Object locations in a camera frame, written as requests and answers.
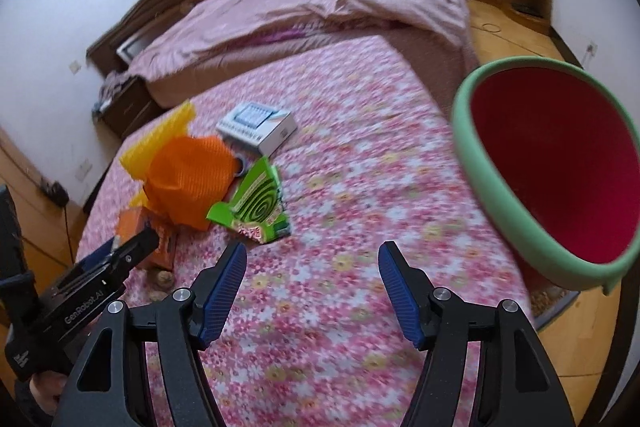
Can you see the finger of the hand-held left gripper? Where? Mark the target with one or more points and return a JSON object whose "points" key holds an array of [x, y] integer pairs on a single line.
{"points": [[135, 252], [102, 252]]}

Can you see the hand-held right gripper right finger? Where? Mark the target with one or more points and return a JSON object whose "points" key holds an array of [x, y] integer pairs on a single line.
{"points": [[400, 302]]}

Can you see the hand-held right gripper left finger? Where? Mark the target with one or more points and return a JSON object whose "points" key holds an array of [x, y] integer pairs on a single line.
{"points": [[225, 292]]}

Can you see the small orange box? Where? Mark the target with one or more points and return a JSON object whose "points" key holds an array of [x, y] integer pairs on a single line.
{"points": [[165, 254]]}

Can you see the orange foam net sleeve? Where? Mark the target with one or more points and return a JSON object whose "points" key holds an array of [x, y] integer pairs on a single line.
{"points": [[190, 177]]}

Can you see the green spiral print box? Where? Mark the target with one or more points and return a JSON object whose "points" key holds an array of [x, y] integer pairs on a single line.
{"points": [[255, 202]]}

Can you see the yellow foam net sleeve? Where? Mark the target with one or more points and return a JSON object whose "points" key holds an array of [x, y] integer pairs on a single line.
{"points": [[150, 142]]}

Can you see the white medicine box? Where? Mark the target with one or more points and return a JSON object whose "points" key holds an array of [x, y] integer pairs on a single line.
{"points": [[270, 132]]}

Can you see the green and red plastic bucket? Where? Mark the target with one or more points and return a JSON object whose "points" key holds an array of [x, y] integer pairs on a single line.
{"points": [[550, 157]]}

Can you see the person's left hand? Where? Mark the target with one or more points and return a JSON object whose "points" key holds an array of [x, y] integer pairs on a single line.
{"points": [[47, 392]]}

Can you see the brown round lump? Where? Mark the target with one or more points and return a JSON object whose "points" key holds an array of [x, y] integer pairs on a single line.
{"points": [[161, 281]]}

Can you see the black power strip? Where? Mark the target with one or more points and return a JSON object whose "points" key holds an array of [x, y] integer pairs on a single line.
{"points": [[56, 194]]}

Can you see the light wooden wardrobe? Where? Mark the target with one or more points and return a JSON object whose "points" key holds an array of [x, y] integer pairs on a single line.
{"points": [[30, 172]]}

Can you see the pink floral table cloth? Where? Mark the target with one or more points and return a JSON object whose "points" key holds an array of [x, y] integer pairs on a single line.
{"points": [[325, 217]]}

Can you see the dark wooden nightstand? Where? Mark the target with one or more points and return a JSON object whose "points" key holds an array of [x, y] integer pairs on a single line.
{"points": [[130, 112]]}

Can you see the pile of pale clothes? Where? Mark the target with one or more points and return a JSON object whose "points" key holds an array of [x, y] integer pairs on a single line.
{"points": [[112, 89]]}

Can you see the dark wooden headboard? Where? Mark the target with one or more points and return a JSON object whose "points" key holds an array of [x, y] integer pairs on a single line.
{"points": [[150, 2]]}

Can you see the bed with brown sheet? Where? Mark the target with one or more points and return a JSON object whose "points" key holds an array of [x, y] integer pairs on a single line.
{"points": [[300, 47]]}

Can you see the pink quilt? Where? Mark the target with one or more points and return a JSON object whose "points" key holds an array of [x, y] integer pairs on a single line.
{"points": [[300, 2]]}

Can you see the white wall socket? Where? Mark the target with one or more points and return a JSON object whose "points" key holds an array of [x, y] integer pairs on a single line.
{"points": [[84, 169]]}

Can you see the white wall switch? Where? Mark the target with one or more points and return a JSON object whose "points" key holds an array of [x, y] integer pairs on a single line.
{"points": [[75, 67]]}

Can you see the wall socket with plug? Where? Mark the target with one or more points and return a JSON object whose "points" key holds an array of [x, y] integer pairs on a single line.
{"points": [[591, 48]]}

